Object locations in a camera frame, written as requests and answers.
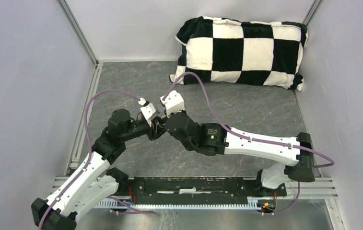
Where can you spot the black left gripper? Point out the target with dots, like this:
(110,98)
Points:
(157,122)

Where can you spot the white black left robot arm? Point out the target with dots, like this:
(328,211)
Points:
(93,180)

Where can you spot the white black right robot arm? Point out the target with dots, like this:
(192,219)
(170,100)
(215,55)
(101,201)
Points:
(210,139)

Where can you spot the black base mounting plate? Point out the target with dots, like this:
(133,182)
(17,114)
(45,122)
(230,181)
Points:
(195,190)

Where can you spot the black white checkered pillow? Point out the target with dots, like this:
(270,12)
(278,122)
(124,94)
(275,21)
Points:
(253,53)

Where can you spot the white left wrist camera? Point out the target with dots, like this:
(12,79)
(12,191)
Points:
(148,110)

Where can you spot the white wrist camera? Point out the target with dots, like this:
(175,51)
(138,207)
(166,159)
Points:
(148,110)
(173,103)

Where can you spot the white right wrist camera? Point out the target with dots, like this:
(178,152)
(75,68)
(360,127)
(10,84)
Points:
(173,103)

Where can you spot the white toothed cable duct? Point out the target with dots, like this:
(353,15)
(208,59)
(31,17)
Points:
(251,204)

